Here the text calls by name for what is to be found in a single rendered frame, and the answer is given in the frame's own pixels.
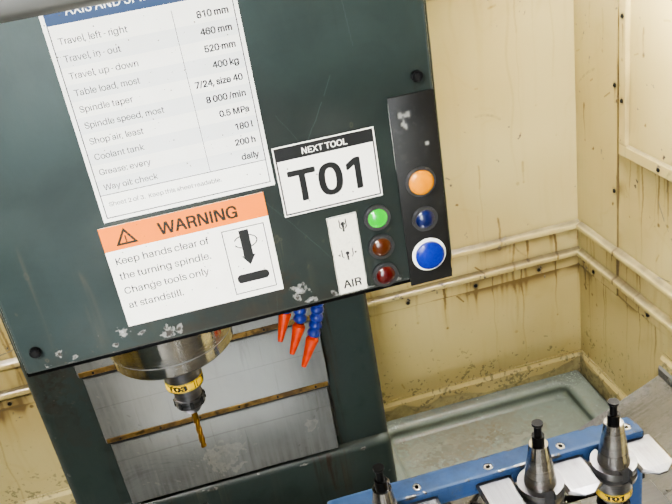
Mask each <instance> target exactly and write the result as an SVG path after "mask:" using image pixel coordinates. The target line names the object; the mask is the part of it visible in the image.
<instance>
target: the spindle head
mask: <svg viewBox="0 0 672 504"><path fill-rule="evenodd" d="M237 1H238V6H239V11H240V16H241V21H242V26H243V31H244V35H245V40H246V45H247V50H248V55H249V60H250V65H251V70H252V74H253V79H254V84H255V89H256V94H257V99H258V104H259V108H260V113H261V118H262V123H263V128H264V133H265V138H266V143H267V147H268V152H269V157H270V162H271V167H272V172H273V177H274V181H275V185H271V186H267V187H262V188H258V189H254V190H249V191H245V192H240V193H236V194H232V195H227V196H223V197H218V198H214V199H210V200H205V201H201V202H196V203H192V204H188V205H183V206H179V207H174V208H170V209H166V210H161V211H157V212H152V213H148V214H144V215H139V216H135V217H130V218H126V219H122V220H117V221H113V222H108V223H104V221H103V218H102V215H101V212H100V209H99V206H98V202H97V199H96V196H95V193H94V190H93V187H92V184H91V180H90V177H89V174H88V171H87V168H86V165H85V162H84V158H83V155H82V152H81V149H80V146H79V143H78V140H77V136H76V133H75V130H74V127H73V124H72V121H71V118H70V114H69V111H68V108H67V105H66V102H65V99H64V96H63V92H62V89H61V86H60V83H59V80H58V77H57V74H56V70H55V67H54V64H53V61H52V58H51V55H50V52H49V48H48V45H47V42H46V39H45V36H44V33H43V30H42V26H41V23H40V20H39V17H38V16H37V17H32V18H27V19H22V20H16V21H11V22H6V23H1V24H0V314H1V316H2V319H3V321H4V324H5V326H6V329H7V331H8V334H9V336H10V339H11V341H12V343H13V346H14V348H15V351H16V353H17V356H18V358H19V361H20V362H21V364H22V365H23V366H24V367H25V370H26V374H27V377H33V376H37V375H41V374H45V373H49V372H53V371H57V370H61V369H65V368H69V367H73V366H77V365H81V364H85V363H89V362H93V361H97V360H101V359H105V358H109V357H113V356H117V355H121V354H125V353H129V352H133V351H137V350H141V349H145V348H149V347H153V346H157V345H161V344H165V343H169V342H173V341H177V340H181V339H185V338H189V337H193V336H197V335H201V334H205V333H209V332H213V331H217V330H221V329H225V328H229V327H233V326H237V325H241V324H245V323H249V322H253V321H257V320H261V319H265V318H269V317H273V316H277V315H281V314H285V313H289V312H293V311H297V310H301V309H305V308H309V307H313V306H317V305H321V304H325V303H329V302H333V301H337V300H341V299H345V298H349V297H353V296H357V295H361V294H365V293H369V292H373V291H377V290H381V289H385V288H389V287H393V286H397V285H401V284H405V283H409V282H411V281H410V273H409V265H408V257H407V250H406V242H405V234H404V227H403V219H402V211H401V204H400V196H399V188H398V181H397V173H396V166H395V159H394V151H393V143H392V136H391V128H390V120H389V113H388V105H387V98H391V97H396V96H401V95H405V94H410V93H414V92H419V91H424V90H428V89H433V92H434V102H435V111H436V121H437V131H438V141H439V151H440V160H441V170H442V180H443V190H444V199H445V209H446V219H447V229H448V238H449V248H450V258H452V250H451V240H450V230H449V220H448V210H447V201H446V191H445V181H444V171H443V161H442V151H441V141H440V131H439V122H438V112H437V102H436V92H435V82H434V72H433V62H432V52H431V42H430V33H429V23H428V13H427V3H426V0H237ZM370 126H373V128H374V135H375V142H376V149H377V156H378V163H379V170H380V177H381V185H382V192H383V195H381V196H377V197H372V198H368V199H364V200H359V201H355V202H351V203H347V204H342V205H338V206H334V207H329V208H325V209H321V210H317V211H312V212H308V213H304V214H299V215H295V216H291V217H287V218H285V215H284V210H283V205H282V200H281V195H280V190H279V185H278V181H277V176H276V171H275V166H274V161H273V156H272V151H271V148H275V147H280V146H284V145H289V144H293V143H298V142H302V141H307V140H311V139H316V138H320V137H325V136H329V135H334V134H338V133H343V132H347V131H352V130H356V129H361V128H366V127H370ZM259 192H263V194H264V199H265V203H266V208H267V213H268V217H269V222H270V227H271V231H272V236H273V241H274V245H275V250H276V255H277V259H278V264H279V269H280V273H281V278H282V283H283V287H284V289H280V290H276V291H272V292H268V293H264V294H260V295H256V296H252V297H248V298H244V299H240V300H236V301H232V302H228V303H223V304H219V305H215V306H211V307H207V308H203V309H199V310H195V311H191V312H187V313H183V314H179V315H175V316H171V317H166V318H162V319H158V320H154V321H150V322H146V323H142V324H138V325H134V326H130V327H129V326H128V323H127V320H126V317H125V313H124V310H123V307H122V304H121V301H120V298H119V295H118V292H117V289H116V286H115V283H114V280H113V276H112V273H111V270H110V267H109V264H108V261H107V258H106V255H105V252H104V249H103V246H102V242H101V239H100V236H99V233H98V229H101V228H106V227H110V226H114V225H119V224H123V223H128V222H132V221H136V220H141V219H145V218H150V217H154V216H158V215H163V214H167V213H171V212H176V211H180V210H185V209H189V208H193V207H198V206H202V205H207V204H211V203H215V202H220V201H224V200H228V199H233V198H237V197H242V196H246V195H250V194H255V193H259ZM373 205H383V206H385V207H386V208H387V209H388V210H389V211H390V214H391V219H390V222H389V224H388V225H387V226H386V227H385V228H384V229H382V230H379V231H373V230H370V229H369V228H368V227H367V226H366V225H365V223H364V214H365V212H366V211H367V209H368V208H370V207H371V206H373ZM352 212H356V215H357V221H358V228H359V234H360V240H361V247H362V253H363V259H364V266H365V272H366V278H367V284H368V288H367V289H363V290H359V291H355V292H351V293H347V294H343V295H340V294H339V288H338V283H337V277H336V271H335V266H334V260H333V254H332V249H331V243H330V238H329V232H328V226H327V221H326V218H331V217H335V216H339V215H343V214H348V213H352ZM378 234H387V235H389V236H390V237H391V238H392V239H393V240H394V244H395V247H394V251H393V252H392V254H391V255H390V256H389V257H387V258H385V259H376V258H374V257H372V256H371V254H370V253H369V250H368V245H369V242H370V240H371V239H372V238H373V237H374V236H376V235H378ZM383 262H390V263H393V264H394V265H395V266H396V267H397V269H398V278H397V280H396V281H395V282H394V283H393V284H392V285H390V286H387V287H381V286H379V285H377V284H376V283H375V282H374V280H373V271H374V269H375V268H376V266H378V265H379V264H381V263H383Z"/></svg>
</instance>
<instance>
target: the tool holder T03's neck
mask: <svg viewBox="0 0 672 504"><path fill-rule="evenodd" d="M201 371H202V370H201V368H199V369H197V370H195V371H193V372H190V373H188V374H185V375H182V376H179V377H175V378H170V379H165V380H164V382H165V383H166V384H167V385H170V386H181V385H185V384H188V383H190V382H192V381H194V380H195V379H197V378H198V377H199V375H200V374H201Z"/></svg>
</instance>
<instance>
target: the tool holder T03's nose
mask: <svg viewBox="0 0 672 504"><path fill-rule="evenodd" d="M205 397H206V394H205V390H204V389H202V387H201V386H200V387H198V388H197V389H196V390H194V391H192V392H189V393H186V394H180V395H176V394H174V399H173V402H174V405H175V407H177V408H178V409H179V410H180V411H183V412H185V413H187V414H193V413H196V412H198V411H199V410H200V408H201V406H202V405H203V403H204V401H205Z"/></svg>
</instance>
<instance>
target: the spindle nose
mask: <svg viewBox="0 0 672 504"><path fill-rule="evenodd" d="M232 335H233V329H232V327H229V328H225V329H221V330H217V331H213V332H209V333H205V334H201V335H197V336H193V337H189V338H185V339H181V340H177V341H173V342H169V343H165V344H161V345H157V346H153V347H149V348H145V349H141V350H137V351H133V352H129V353H125V354H121V355H117V356H113V357H110V358H111V360H112V361H113V363H114V366H115V368H116V369H117V370H118V371H119V372H120V373H121V374H123V375H125V376H127V377H130V378H134V379H138V380H147V381H155V380H165V379H170V378H175V377H179V376H182V375H185V374H188V373H190V372H193V371H195V370H197V369H199V368H201V367H203V366H205V365H207V364H208V363H210V362H211V361H213V360H214V359H215V358H217V357H218V356H219V355H220V354H221V353H222V352H223V351H224V349H225V348H226V347H227V346H228V344H229V343H230V341H231V338H232Z"/></svg>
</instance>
